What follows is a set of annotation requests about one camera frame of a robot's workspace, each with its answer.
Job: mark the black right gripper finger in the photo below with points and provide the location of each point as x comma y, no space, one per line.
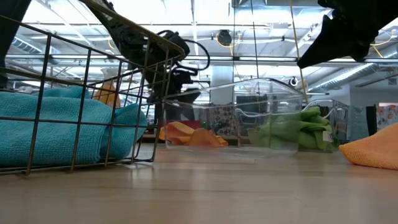
362,49
326,43

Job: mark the orange-yellow microfiber towel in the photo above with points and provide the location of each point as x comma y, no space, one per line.
373,149
202,138

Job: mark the blue microfiber towel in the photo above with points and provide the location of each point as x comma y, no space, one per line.
127,130
56,140

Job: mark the green microfiber towel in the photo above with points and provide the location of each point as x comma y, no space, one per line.
273,133
314,140

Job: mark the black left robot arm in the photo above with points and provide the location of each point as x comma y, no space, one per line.
130,40

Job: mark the black ceiling-hung device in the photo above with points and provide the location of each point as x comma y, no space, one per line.
224,37

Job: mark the ceiling light strip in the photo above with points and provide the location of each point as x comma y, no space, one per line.
264,58

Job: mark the clear plastic bin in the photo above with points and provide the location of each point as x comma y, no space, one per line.
292,124
340,124

